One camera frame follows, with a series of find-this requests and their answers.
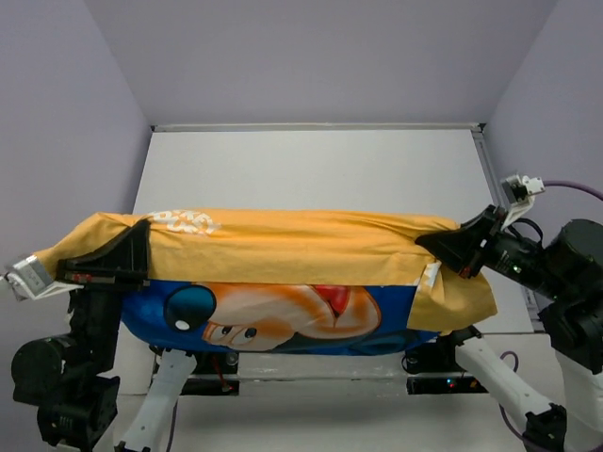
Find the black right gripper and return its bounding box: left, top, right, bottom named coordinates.
left=416, top=198, right=570, bottom=295

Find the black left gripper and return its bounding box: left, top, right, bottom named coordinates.
left=61, top=210, right=155, bottom=363

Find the yellow pillowcase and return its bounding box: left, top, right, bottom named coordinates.
left=36, top=209, right=497, bottom=356

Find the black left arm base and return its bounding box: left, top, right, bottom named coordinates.
left=148, top=346, right=240, bottom=397

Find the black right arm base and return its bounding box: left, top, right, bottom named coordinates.
left=400, top=338, right=488, bottom=396

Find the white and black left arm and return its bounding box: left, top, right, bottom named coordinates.
left=2, top=220, right=208, bottom=451

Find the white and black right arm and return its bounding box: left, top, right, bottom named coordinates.
left=416, top=206, right=602, bottom=451

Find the white front board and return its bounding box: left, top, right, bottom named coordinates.
left=159, top=355, right=523, bottom=451

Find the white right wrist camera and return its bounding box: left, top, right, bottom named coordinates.
left=501, top=174, right=546, bottom=229

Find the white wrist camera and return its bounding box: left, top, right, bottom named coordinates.
left=501, top=174, right=546, bottom=229
left=1, top=255, right=82, bottom=301

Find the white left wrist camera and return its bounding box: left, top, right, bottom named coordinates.
left=1, top=255, right=82, bottom=301

